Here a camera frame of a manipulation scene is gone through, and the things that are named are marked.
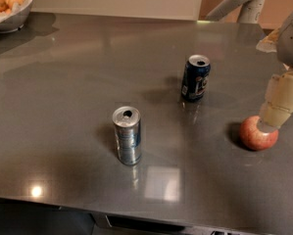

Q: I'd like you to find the silver redbull can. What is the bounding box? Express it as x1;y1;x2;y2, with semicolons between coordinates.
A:
112;106;141;165

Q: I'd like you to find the orange fruit middle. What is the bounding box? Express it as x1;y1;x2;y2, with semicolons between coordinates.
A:
6;0;24;9

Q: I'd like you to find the blue pepsi can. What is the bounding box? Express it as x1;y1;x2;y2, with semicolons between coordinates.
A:
181;55;211;102

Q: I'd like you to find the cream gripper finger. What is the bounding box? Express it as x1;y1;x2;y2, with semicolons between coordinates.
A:
259;69;293;129
256;28;280;53

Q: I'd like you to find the white fruit bowl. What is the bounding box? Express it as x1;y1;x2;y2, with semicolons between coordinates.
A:
0;0;33;33

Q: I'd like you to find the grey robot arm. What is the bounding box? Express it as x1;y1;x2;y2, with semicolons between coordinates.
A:
206;0;293;132

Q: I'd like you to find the red apple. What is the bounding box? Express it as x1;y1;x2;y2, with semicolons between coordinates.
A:
239;116;278;151

